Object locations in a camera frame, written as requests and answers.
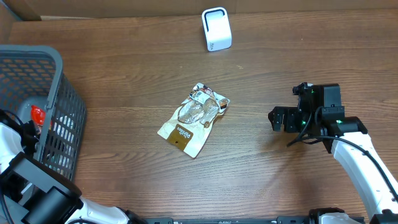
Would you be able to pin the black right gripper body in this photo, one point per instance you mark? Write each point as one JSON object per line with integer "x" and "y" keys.
{"x": 289, "y": 118}

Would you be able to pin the beige grain snack pouch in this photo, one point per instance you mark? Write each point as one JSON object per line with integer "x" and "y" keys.
{"x": 192, "y": 122}

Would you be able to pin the orange spaghetti packet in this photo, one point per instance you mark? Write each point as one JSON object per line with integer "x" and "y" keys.
{"x": 37, "y": 115}

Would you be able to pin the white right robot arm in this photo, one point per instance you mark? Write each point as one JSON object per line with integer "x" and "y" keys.
{"x": 355, "y": 152}

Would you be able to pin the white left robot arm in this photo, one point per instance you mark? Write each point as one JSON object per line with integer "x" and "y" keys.
{"x": 33, "y": 193}

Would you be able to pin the white barcode scanner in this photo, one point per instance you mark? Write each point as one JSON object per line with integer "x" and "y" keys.
{"x": 217, "y": 29}

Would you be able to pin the grey plastic shopping basket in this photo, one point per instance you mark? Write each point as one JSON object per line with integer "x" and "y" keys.
{"x": 33, "y": 75}

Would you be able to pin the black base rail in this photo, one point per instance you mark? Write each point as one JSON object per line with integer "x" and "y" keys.
{"x": 278, "y": 220}

